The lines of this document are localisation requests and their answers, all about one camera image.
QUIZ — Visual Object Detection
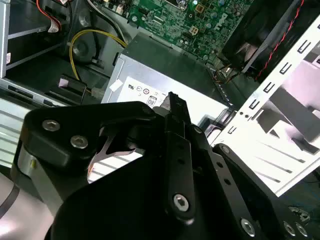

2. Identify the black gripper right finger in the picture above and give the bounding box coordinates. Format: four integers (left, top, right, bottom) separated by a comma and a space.
176, 93, 311, 240

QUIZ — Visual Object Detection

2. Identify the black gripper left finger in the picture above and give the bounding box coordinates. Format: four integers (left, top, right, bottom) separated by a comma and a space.
11, 91, 197, 223

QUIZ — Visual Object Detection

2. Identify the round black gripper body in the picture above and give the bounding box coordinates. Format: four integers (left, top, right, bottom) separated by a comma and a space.
49, 139, 241, 240

